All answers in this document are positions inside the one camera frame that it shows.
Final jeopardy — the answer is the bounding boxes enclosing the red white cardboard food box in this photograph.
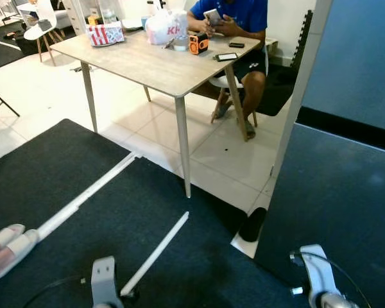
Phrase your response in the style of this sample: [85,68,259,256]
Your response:
[85,21,125,47]

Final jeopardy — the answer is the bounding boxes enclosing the dark blue fridge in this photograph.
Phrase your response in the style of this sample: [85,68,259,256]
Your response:
[253,0,385,308]

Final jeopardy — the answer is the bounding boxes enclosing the black fridge foot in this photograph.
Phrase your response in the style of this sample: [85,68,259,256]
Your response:
[239,207,267,243]

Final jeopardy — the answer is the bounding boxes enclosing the black foam puzzle mat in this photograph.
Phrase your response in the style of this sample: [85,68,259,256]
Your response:
[255,10,313,117]

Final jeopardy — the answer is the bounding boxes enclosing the white chair wooden legs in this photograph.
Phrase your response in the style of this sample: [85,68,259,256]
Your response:
[22,0,64,65]
[210,48,270,128]

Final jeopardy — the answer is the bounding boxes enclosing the seated person blue shirt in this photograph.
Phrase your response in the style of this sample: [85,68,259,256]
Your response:
[186,0,270,140]

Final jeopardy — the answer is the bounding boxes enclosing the orange black small device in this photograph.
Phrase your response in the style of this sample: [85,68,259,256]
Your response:
[189,33,209,55]

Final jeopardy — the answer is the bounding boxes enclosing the light wooden table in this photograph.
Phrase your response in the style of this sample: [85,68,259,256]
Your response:
[49,27,269,198]

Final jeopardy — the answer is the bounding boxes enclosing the short white floor strip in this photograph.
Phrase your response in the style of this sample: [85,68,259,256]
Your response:
[119,210,191,298]

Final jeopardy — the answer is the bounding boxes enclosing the white plastic bag red print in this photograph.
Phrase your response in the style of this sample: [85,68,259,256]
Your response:
[144,8,189,46]

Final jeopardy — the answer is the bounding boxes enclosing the dark grey floor mat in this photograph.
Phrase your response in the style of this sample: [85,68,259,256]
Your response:
[0,156,309,308]
[0,118,132,239]

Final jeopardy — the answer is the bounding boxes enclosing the long white floor strip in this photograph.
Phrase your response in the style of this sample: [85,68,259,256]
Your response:
[35,152,144,242]

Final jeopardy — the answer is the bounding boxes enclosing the clear plastic bottle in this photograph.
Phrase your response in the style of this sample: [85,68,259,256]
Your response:
[99,0,116,24]

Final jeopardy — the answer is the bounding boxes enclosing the foot in white sandal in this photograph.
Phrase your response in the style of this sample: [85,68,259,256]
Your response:
[0,223,40,280]

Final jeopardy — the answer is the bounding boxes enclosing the black thin metal stand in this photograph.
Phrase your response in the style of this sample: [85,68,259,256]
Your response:
[0,85,20,144]

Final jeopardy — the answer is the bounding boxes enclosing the dark rug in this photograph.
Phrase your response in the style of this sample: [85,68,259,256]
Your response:
[0,22,30,73]

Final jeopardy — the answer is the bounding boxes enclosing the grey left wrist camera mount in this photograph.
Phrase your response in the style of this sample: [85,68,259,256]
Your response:
[91,256,117,308]

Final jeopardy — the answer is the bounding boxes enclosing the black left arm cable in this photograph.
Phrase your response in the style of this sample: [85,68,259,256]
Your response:
[22,276,94,308]

